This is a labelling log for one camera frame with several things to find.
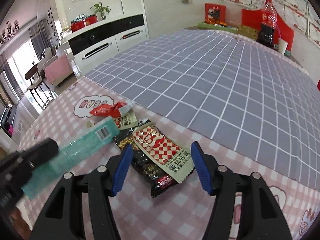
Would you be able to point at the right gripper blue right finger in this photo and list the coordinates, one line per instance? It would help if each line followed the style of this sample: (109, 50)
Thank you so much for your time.
(204, 165)

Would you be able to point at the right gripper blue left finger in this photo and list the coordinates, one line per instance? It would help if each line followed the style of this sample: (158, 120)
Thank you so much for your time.
(123, 162)

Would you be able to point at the red white checkered snack packet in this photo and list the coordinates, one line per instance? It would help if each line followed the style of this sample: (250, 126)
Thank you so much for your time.
(173, 159)

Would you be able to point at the black snack packet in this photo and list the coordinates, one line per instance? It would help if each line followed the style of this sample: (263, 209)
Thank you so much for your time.
(154, 175)

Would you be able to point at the red crumpled wrapper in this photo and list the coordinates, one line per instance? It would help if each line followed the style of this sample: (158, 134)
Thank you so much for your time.
(119, 109)

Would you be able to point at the purple grid tablecloth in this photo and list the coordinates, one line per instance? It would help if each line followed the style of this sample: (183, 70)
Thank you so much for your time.
(237, 93)

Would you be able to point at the dark wooden chair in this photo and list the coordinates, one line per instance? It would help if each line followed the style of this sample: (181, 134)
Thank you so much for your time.
(38, 88)

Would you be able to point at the beige sofa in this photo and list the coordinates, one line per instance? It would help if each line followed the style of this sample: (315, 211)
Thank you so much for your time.
(48, 58)

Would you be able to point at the pink blanket on sofa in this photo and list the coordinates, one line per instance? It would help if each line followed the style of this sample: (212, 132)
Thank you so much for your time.
(58, 70)

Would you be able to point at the white black sideboard cabinet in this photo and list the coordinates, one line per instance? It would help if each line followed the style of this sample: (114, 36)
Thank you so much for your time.
(95, 44)

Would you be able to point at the chandelier ceiling lamp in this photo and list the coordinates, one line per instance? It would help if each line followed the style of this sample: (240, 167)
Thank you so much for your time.
(10, 31)

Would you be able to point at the green tray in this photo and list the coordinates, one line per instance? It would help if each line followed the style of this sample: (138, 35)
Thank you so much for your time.
(204, 25)

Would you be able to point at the cola bottle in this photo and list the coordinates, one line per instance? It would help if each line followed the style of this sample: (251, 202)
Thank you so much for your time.
(268, 24)

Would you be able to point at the white paper cup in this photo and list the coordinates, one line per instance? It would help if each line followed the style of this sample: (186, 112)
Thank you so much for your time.
(282, 46)

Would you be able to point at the red gift box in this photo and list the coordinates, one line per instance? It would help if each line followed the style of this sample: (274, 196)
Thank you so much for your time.
(82, 21)

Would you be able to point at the potted green plant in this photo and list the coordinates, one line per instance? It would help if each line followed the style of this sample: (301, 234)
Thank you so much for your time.
(103, 11)

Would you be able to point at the red photo frame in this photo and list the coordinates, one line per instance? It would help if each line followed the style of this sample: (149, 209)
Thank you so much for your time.
(215, 13)

